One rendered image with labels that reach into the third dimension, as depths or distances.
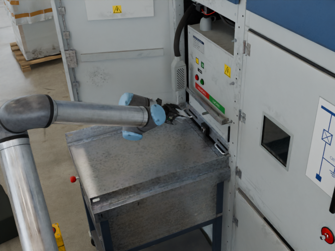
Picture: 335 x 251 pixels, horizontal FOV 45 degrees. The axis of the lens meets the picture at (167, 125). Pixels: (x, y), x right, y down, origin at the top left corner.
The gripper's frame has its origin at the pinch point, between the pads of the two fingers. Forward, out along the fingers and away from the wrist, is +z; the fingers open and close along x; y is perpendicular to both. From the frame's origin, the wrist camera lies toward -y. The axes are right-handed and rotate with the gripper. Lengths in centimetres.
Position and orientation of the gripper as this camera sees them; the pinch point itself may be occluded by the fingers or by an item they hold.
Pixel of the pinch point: (184, 115)
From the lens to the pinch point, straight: 205.3
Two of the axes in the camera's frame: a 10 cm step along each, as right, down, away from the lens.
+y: 3.9, 4.9, -7.8
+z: 8.2, 2.0, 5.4
